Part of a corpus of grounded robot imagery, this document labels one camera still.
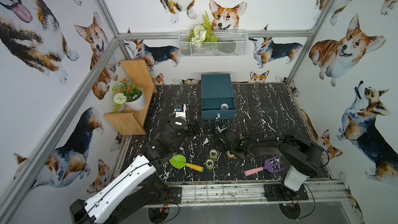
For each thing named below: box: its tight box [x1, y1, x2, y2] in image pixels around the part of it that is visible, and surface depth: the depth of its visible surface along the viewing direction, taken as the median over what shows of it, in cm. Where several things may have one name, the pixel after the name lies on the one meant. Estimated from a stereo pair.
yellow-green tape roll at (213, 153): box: [208, 148, 219, 160], surface depth 88 cm
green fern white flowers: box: [186, 10, 218, 48], surface depth 82 cm
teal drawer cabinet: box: [200, 73, 236, 120], surface depth 90 cm
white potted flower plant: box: [111, 78, 146, 114], surface depth 91 cm
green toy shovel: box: [168, 154, 205, 173], surface depth 85 cm
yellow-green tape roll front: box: [205, 158, 215, 170], surface depth 85 cm
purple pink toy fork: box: [244, 155, 286, 177], surface depth 83 cm
